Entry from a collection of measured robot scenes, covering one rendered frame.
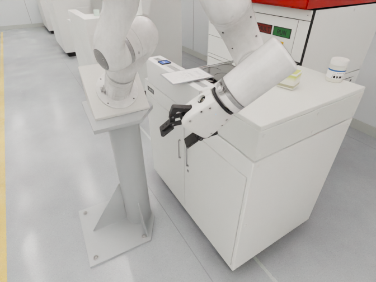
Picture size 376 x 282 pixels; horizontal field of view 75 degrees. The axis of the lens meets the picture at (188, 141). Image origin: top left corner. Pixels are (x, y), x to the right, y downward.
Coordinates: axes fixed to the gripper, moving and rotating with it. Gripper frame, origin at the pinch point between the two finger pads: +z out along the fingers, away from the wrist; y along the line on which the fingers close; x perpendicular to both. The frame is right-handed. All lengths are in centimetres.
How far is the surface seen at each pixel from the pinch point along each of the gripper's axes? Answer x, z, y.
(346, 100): 19, -41, 66
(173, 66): 69, 12, 30
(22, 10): 740, 409, 15
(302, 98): 20, -28, 48
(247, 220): -9, 18, 60
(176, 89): 52, 14, 30
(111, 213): 26, 98, 49
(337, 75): 31, -44, 65
